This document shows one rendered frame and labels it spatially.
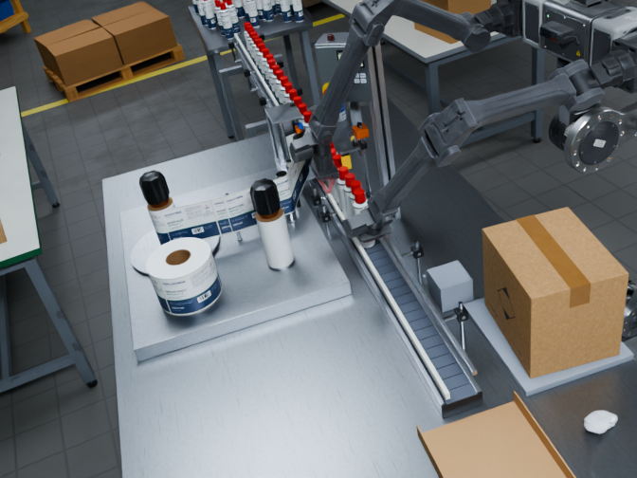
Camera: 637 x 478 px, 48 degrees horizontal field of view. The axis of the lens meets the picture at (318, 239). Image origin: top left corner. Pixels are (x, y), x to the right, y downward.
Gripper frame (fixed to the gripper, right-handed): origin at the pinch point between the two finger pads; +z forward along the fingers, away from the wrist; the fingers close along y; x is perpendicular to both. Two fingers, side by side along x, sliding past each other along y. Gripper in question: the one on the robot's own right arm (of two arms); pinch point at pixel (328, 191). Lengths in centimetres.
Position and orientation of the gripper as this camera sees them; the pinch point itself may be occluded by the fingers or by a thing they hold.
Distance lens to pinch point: 236.2
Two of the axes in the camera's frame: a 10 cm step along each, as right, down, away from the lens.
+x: 9.5, -2.8, 1.5
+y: 2.9, 5.3, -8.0
